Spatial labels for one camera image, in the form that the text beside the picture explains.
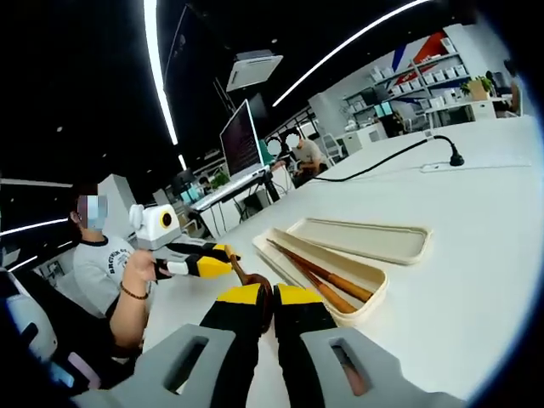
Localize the brown bead bracelet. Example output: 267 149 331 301
119 280 150 302

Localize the long ceiling light strip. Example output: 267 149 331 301
143 0 180 146
271 0 431 108

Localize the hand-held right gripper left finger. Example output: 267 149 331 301
71 282 274 408

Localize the person's grey t-shirt torso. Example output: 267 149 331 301
72 235 139 320

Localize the beige cutlery case lid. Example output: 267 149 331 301
286 217 433 266

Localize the person's left hand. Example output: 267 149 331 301
122 249 168 295

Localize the black power cable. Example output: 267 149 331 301
313 134 466 184

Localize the wooden spoon utensil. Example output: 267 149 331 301
224 245 275 335

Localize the laptop with dark screen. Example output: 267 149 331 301
190 99 274 213

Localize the beige cutlery case base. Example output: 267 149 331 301
252 226 389 328

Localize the shelf with white boxes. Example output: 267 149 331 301
343 37 473 125

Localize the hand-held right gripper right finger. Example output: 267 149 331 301
273 283 467 408

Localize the ceiling air conditioner unit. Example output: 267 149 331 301
225 49 284 93

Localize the wooden chopstick utensil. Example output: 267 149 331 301
275 243 375 303
266 239 359 315

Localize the black laptop stand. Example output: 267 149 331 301
254 173 282 206

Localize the brown cardboard box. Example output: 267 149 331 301
468 80 490 102

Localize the white device with slot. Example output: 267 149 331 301
5 292 59 363

